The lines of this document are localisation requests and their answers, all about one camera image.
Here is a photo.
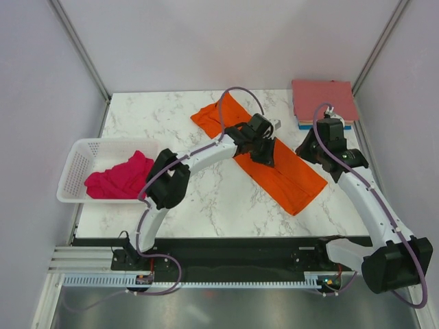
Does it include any orange t-shirt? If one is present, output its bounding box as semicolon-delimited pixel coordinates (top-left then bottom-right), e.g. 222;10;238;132
191;93;327;216

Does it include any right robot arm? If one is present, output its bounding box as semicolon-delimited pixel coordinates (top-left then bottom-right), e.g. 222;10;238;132
296;118;433;293

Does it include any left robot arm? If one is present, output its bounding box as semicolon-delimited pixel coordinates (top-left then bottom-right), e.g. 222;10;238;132
126;114;281;269

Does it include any folded peach t-shirt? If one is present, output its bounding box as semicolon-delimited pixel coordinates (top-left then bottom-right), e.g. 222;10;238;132
298;121;354;126

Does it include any folded pink t-shirt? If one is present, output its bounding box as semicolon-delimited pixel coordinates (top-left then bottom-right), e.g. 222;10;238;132
292;80;359;123

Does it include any magenta t-shirt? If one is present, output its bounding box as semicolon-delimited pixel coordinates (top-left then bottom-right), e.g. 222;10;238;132
84;150;154;199

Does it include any white plastic basket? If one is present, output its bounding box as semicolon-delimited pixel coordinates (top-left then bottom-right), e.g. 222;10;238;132
56;138;161;204

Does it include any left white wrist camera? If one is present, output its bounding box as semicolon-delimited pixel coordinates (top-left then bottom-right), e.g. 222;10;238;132
268;119;281;132

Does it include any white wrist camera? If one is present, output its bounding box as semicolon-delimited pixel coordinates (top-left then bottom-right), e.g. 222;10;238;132
268;119;281;132
324;106;346;127

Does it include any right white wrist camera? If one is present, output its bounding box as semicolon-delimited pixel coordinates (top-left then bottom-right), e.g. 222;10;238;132
324;106;346;127

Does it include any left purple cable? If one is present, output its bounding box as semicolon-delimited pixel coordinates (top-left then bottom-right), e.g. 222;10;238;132
137;86;265;295

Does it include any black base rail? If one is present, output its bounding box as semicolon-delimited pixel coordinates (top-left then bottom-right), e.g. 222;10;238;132
109;235;375;284

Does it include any right aluminium frame post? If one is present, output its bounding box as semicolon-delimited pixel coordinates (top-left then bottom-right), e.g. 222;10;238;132
352;0;412;97

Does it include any aluminium frame post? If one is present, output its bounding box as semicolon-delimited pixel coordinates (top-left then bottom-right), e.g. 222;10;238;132
352;0;412;97
48;0;111;103

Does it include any white slotted cable duct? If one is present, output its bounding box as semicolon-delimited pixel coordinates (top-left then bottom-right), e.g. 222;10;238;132
62;272;336;289

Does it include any left aluminium frame post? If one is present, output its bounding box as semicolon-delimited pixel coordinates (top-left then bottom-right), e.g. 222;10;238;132
48;0;111;103

